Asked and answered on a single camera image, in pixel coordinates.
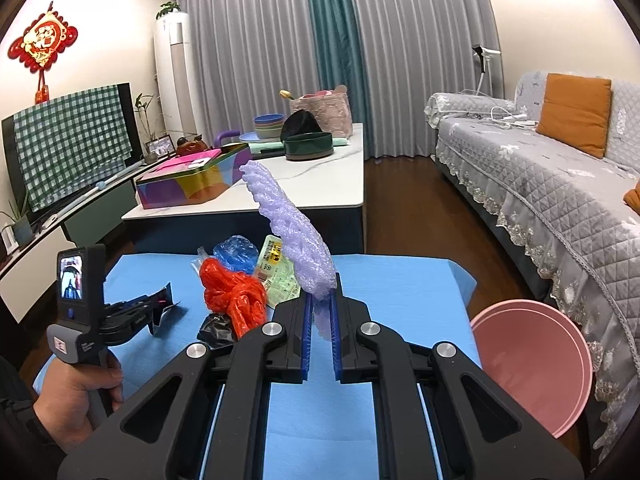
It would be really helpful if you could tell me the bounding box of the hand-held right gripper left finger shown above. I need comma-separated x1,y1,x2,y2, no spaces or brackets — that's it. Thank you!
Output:
57,292,314,480

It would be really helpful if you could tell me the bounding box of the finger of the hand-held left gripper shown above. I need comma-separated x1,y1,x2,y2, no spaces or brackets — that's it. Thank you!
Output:
102,316,155,347
106,296,168,317

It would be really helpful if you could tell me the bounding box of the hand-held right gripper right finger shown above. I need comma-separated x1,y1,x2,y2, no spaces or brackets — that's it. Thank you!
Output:
331,272,585,480

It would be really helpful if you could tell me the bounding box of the black foil packet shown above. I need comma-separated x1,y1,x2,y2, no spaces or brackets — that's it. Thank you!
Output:
149,282,182,337

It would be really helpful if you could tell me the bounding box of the green printed packet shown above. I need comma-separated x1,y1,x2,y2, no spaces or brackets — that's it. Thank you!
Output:
251,234,303,308

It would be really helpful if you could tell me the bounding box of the red plastic bag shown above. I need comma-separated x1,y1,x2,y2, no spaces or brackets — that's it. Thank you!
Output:
199,257,268,339

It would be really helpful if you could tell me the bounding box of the black plastic bag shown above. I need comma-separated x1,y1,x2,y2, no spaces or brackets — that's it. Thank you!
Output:
196,312,236,347

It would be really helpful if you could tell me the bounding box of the purple foam wrap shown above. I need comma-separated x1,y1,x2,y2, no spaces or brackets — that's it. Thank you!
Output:
240,160,337,343

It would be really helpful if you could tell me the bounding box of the blue plastic bag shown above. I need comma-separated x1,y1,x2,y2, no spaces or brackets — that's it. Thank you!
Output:
212,234,261,276

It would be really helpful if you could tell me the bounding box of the pink trash bin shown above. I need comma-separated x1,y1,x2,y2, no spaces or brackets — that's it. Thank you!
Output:
470,299,594,437

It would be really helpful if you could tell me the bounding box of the person's left forearm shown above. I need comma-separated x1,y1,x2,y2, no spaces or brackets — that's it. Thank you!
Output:
0,355,68,466

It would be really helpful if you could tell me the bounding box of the person's left hand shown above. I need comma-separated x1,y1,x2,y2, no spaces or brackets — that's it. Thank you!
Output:
35,350,124,443

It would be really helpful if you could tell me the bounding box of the blue tablecloth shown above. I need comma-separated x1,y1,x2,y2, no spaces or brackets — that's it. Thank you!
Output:
32,252,483,480

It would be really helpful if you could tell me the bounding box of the television stand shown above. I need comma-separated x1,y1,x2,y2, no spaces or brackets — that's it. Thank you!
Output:
0,157,156,323

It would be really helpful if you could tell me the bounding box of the colourful rectangular box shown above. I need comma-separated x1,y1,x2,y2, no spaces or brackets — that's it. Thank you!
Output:
134,142,251,210

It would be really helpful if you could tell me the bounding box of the small potted plant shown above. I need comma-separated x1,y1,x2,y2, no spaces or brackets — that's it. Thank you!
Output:
0,187,34,249

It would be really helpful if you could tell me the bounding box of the pink sheet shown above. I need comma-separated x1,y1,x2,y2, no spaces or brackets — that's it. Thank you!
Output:
160,149,221,169

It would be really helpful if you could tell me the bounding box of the white top coffee table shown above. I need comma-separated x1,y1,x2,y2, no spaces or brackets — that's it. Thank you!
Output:
121,122,366,261

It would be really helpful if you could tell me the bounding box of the green checkered cloth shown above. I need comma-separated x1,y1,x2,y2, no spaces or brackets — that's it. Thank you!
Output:
12,84,134,213

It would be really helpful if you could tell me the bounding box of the dark green bowl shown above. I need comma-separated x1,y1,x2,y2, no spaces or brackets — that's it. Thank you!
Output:
283,131,334,162

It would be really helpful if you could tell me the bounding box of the bamboo plant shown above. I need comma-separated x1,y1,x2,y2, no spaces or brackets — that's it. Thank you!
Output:
134,92,161,143

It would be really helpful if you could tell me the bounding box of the mint green board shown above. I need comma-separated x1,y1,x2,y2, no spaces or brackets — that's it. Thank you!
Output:
247,136,352,154

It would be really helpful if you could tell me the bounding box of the black television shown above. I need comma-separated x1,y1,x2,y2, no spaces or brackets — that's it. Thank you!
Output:
0,81,142,226

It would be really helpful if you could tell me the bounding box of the stack of coloured bowls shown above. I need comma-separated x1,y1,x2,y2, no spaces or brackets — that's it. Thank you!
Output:
252,112,287,140

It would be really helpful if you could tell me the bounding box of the pink lace basket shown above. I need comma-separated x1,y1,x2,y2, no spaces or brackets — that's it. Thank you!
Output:
289,85,354,139

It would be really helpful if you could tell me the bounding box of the white standing air conditioner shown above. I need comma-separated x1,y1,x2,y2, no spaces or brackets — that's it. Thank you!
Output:
152,12,198,136

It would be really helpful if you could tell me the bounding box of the grey quilted sofa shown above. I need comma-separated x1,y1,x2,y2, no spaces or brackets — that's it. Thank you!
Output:
424,71,640,466

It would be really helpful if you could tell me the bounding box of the teal curtain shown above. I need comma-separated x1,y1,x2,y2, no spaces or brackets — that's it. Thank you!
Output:
302,0,373,158

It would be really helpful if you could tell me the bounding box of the grey curtain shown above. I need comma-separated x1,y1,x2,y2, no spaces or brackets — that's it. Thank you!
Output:
345,0,503,158
172,0,318,133

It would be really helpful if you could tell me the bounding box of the white floor lamp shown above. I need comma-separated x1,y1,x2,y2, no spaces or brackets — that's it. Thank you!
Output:
471,45,502,98

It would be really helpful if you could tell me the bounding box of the small orange cushion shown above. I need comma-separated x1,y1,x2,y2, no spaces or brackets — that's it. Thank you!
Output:
536,73,612,159

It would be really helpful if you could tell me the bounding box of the red knot wall ornament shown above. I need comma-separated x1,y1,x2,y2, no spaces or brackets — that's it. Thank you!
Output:
7,2,80,106

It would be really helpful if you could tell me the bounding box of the white power strip with cables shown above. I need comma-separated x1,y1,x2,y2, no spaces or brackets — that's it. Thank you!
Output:
467,105,539,131

